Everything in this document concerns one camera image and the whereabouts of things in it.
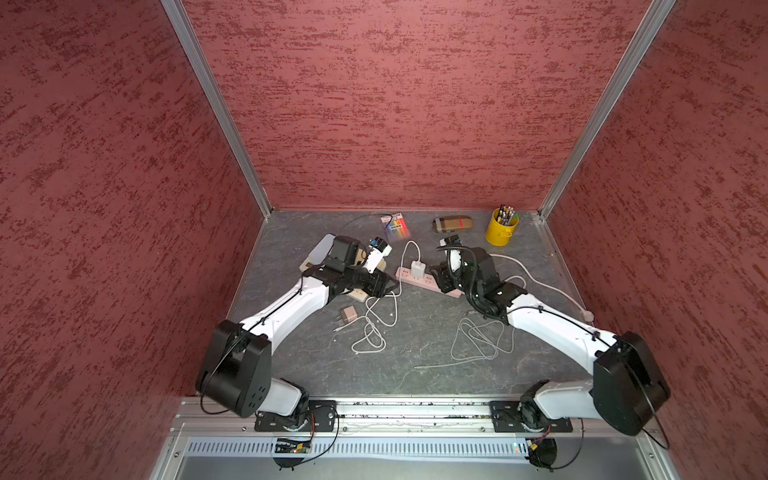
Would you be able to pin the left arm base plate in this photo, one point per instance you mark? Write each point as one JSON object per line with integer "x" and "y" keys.
{"x": 311, "y": 416}

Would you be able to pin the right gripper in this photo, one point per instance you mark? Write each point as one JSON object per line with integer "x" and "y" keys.
{"x": 442, "y": 275}

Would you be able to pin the white USB charger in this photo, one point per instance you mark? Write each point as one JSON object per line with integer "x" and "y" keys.
{"x": 418, "y": 269}

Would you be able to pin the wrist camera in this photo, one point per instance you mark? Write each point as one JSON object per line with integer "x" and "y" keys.
{"x": 453, "y": 254}
{"x": 378, "y": 249}

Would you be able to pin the left corner aluminium post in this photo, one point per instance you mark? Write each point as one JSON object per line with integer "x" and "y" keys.
{"x": 184, "y": 31}

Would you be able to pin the yellow kitchen scale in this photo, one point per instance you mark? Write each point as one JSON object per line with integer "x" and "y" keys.
{"x": 359, "y": 261}

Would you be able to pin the pink power strip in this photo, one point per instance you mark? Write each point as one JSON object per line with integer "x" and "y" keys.
{"x": 403, "y": 275}

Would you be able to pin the corner aluminium post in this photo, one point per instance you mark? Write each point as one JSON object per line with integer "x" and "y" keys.
{"x": 648, "y": 28}
{"x": 184, "y": 31}

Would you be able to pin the colourful sticky flags pack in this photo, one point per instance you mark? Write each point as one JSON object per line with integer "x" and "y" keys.
{"x": 395, "y": 227}

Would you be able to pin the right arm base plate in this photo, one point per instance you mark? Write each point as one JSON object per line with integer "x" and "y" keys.
{"x": 525, "y": 417}

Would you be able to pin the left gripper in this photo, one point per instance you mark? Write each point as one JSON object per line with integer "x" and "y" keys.
{"x": 378, "y": 282}

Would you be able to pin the brown striped glasses case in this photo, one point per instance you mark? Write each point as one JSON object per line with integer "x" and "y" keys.
{"x": 447, "y": 224}

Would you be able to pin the right corner aluminium post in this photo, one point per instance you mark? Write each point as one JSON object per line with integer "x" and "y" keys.
{"x": 648, "y": 28}

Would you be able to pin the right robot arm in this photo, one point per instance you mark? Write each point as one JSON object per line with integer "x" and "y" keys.
{"x": 624, "y": 386}

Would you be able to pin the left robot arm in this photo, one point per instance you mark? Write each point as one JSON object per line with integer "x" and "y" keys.
{"x": 236, "y": 371}

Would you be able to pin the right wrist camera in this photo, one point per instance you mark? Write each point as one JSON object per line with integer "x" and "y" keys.
{"x": 453, "y": 254}

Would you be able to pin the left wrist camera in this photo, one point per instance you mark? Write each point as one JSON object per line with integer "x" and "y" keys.
{"x": 378, "y": 249}

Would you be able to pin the yellow pen cup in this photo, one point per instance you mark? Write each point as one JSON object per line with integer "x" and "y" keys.
{"x": 501, "y": 228}

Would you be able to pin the pink USB charger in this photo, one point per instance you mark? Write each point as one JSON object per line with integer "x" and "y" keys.
{"x": 348, "y": 314}

